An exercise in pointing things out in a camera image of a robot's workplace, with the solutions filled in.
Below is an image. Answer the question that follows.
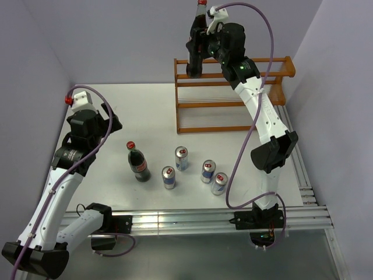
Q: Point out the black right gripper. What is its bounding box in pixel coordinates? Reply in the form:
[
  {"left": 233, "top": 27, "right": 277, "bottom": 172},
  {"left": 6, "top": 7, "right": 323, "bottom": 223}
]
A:
[{"left": 185, "top": 21, "right": 228, "bottom": 64}]

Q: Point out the cola glass bottle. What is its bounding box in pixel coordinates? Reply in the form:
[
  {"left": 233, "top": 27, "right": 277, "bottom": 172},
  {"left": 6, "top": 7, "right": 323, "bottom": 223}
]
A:
[
  {"left": 186, "top": 1, "right": 207, "bottom": 78},
  {"left": 126, "top": 141, "right": 151, "bottom": 183}
]

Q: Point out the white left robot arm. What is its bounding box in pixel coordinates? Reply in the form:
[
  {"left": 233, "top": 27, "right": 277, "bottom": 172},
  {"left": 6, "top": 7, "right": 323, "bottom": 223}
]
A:
[{"left": 2, "top": 103, "right": 122, "bottom": 279}]

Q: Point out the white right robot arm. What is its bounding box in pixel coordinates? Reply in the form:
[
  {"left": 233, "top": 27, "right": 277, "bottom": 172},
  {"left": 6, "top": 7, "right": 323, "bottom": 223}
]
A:
[{"left": 186, "top": 23, "right": 298, "bottom": 228}]

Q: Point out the orange wooden shelf rack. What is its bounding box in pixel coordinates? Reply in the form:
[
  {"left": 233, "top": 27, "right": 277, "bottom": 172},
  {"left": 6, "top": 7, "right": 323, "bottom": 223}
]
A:
[{"left": 174, "top": 56, "right": 295, "bottom": 134}]

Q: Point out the silver blue can front-left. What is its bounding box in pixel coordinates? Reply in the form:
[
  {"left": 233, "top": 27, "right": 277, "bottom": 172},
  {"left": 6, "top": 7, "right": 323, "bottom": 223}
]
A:
[{"left": 161, "top": 166, "right": 175, "bottom": 190}]

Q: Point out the silver blue can rear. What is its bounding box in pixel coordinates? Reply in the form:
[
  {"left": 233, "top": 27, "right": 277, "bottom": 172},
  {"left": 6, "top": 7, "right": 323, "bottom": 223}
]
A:
[{"left": 175, "top": 146, "right": 188, "bottom": 171}]

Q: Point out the silver blue can middle-right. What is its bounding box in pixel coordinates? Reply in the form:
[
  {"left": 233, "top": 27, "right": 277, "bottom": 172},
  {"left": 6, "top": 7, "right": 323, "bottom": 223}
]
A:
[{"left": 201, "top": 159, "right": 216, "bottom": 184}]

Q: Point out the silver blue can front-right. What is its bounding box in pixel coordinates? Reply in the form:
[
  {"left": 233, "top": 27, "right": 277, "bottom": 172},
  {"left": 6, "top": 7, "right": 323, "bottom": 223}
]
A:
[{"left": 211, "top": 172, "right": 228, "bottom": 195}]

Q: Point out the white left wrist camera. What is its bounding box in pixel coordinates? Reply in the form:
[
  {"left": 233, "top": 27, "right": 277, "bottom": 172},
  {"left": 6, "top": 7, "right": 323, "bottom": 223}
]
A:
[{"left": 65, "top": 91, "right": 96, "bottom": 113}]

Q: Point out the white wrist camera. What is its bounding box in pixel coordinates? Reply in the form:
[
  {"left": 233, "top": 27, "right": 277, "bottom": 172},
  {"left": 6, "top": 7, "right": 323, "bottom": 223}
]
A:
[
  {"left": 206, "top": 6, "right": 228, "bottom": 35},
  {"left": 65, "top": 91, "right": 96, "bottom": 113}
]

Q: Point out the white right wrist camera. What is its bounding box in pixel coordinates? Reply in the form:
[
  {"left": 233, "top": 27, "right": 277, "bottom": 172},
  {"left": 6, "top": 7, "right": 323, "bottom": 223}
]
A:
[{"left": 206, "top": 6, "right": 228, "bottom": 35}]

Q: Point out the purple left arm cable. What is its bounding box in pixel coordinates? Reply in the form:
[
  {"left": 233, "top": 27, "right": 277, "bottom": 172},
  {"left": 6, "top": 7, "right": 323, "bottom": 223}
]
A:
[{"left": 10, "top": 84, "right": 136, "bottom": 280}]

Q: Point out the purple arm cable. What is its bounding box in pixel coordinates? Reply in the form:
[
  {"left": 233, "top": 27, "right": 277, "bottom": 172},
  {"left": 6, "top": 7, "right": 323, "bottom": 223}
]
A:
[
  {"left": 212, "top": 2, "right": 289, "bottom": 250},
  {"left": 10, "top": 84, "right": 136, "bottom": 280}
]

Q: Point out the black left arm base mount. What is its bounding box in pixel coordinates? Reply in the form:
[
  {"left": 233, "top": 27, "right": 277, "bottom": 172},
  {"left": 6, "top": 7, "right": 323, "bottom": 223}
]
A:
[{"left": 90, "top": 215, "right": 132, "bottom": 251}]

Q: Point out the aluminium front rail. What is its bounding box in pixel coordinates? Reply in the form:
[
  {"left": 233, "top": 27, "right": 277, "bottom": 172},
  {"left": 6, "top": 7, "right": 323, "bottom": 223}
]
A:
[{"left": 113, "top": 206, "right": 334, "bottom": 236}]

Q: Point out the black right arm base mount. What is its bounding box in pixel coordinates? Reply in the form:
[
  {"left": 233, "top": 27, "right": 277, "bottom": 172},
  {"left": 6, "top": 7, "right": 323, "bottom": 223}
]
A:
[{"left": 229, "top": 208, "right": 286, "bottom": 246}]

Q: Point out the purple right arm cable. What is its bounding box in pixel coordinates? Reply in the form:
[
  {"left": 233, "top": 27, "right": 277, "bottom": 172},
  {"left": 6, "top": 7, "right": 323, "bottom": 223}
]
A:
[{"left": 212, "top": 2, "right": 289, "bottom": 250}]

